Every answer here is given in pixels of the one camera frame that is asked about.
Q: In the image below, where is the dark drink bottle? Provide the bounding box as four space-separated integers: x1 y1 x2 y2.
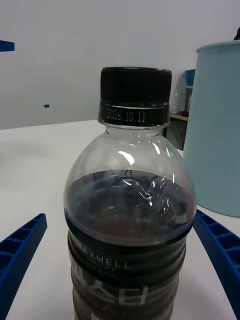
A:
63 66 197 320

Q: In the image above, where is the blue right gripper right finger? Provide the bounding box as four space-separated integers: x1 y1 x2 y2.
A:
191 208 240 320

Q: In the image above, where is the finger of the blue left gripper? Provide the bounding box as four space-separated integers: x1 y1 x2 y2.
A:
0 39 15 53

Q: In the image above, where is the pale blue plastic bin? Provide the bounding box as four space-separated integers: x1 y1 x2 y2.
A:
182 39 240 218

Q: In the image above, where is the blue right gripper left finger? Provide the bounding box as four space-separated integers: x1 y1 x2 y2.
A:
0 212 48 320

